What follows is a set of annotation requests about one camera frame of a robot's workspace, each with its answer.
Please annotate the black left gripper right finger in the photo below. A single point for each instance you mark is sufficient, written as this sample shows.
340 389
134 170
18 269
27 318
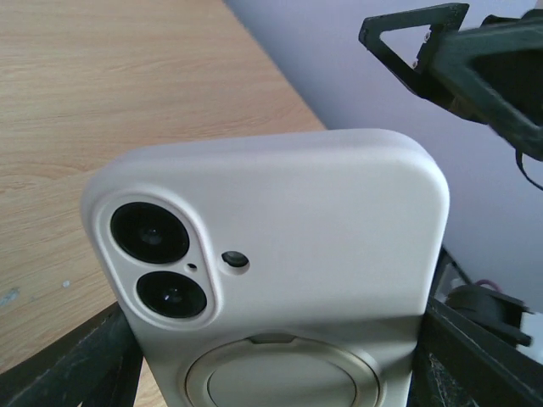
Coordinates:
458 363

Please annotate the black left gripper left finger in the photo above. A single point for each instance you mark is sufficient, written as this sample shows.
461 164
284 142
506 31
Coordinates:
96 364

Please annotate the black phone from white case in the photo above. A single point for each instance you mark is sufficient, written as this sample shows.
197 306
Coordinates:
175 286

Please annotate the white phone case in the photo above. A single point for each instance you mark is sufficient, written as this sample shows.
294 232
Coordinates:
321 249

